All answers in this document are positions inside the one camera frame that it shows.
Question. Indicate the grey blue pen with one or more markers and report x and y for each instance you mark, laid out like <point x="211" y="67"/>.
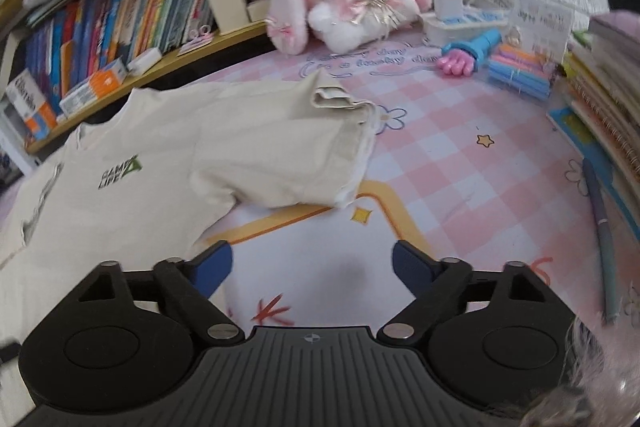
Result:
<point x="602" y="237"/>

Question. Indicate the beige pen holder box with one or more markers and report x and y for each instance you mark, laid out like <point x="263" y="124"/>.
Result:
<point x="229" y="12"/>

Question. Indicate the pink hand toy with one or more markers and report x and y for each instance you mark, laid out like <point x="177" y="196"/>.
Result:
<point x="465" y="54"/>

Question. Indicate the pink scissors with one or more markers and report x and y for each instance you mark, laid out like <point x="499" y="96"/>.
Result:
<point x="196" y="39"/>

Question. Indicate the cream printed t-shirt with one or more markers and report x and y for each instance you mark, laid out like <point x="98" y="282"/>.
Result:
<point x="225" y="147"/>

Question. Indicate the tall white orange blue box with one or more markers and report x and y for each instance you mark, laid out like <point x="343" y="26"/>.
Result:
<point x="32" y="107"/>

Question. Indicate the stack of pastel highlighters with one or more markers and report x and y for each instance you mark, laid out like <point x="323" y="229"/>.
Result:
<point x="520" y="72"/>

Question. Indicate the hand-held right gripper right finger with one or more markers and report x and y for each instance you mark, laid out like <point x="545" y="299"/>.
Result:
<point x="412" y="269"/>

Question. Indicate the wooden bookshelf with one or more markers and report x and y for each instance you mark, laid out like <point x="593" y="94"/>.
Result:
<point x="150" y="77"/>

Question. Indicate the row of colourful books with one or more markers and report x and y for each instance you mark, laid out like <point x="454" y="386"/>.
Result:
<point x="150" y="12"/>

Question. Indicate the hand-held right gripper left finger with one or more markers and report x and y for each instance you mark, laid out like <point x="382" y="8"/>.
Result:
<point x="212" y="269"/>

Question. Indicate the small beige box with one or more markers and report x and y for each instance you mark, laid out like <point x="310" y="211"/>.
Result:
<point x="260" y="11"/>

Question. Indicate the stack of notebooks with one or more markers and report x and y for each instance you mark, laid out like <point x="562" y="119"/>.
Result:
<point x="605" y="97"/>

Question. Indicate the long white orange box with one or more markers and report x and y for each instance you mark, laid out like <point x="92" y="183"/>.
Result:
<point x="95" y="87"/>

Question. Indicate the small white box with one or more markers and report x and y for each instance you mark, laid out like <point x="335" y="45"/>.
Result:
<point x="145" y="61"/>

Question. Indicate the pink checked cartoon desk mat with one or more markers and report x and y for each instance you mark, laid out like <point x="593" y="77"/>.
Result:
<point x="475" y="187"/>

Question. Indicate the clear acrylic sign card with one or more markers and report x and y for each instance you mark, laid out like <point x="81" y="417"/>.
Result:
<point x="542" y="24"/>

